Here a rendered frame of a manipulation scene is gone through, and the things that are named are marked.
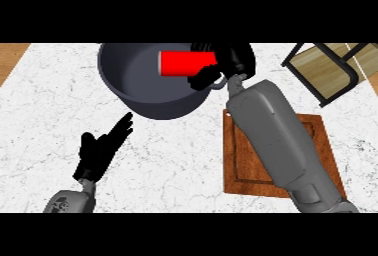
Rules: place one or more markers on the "black framed wooden rack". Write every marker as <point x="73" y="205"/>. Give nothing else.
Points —
<point x="327" y="68"/>

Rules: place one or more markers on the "brown wooden cutting board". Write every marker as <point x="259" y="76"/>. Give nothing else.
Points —
<point x="246" y="160"/>

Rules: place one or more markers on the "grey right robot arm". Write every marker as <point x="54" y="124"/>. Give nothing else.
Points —
<point x="281" y="143"/>

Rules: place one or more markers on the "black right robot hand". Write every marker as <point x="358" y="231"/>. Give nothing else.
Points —
<point x="237" y="60"/>

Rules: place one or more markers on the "dark grey pot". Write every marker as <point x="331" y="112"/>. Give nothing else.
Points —
<point x="142" y="81"/>

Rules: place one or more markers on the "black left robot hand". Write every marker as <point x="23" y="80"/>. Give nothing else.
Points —
<point x="101" y="150"/>

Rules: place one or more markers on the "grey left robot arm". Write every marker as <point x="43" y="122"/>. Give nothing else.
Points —
<point x="71" y="199"/>

